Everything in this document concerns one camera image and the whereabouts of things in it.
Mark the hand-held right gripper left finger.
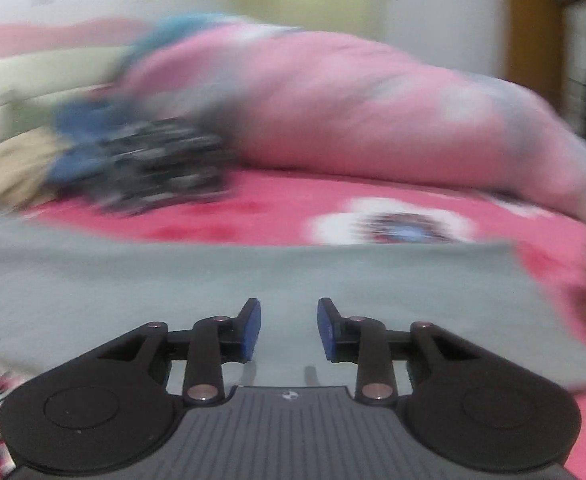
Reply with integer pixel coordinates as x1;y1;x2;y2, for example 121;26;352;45
98;298;263;405

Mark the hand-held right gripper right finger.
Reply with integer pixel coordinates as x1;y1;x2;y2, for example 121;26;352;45
317;297;478;405

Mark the grey sweatshirt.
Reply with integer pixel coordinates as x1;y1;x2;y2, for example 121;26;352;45
0;220;586;396

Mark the pink flower bed blanket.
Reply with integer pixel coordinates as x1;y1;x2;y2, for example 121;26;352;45
0;167;586;480

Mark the black white plaid shirt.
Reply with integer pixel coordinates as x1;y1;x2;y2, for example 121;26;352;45
80;117;234;216

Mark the pink floral quilt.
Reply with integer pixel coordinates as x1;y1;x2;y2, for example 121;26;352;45
123;25;586;221

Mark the blue garment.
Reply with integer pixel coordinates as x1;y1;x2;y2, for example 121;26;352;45
48;100;139;186

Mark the beige garment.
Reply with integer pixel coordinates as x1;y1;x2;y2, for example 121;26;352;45
0;127;69;211

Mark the pink white bed headboard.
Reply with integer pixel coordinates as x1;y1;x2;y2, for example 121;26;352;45
0;17;139;146

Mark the brown wooden door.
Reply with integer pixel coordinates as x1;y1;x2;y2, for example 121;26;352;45
505;0;566;88

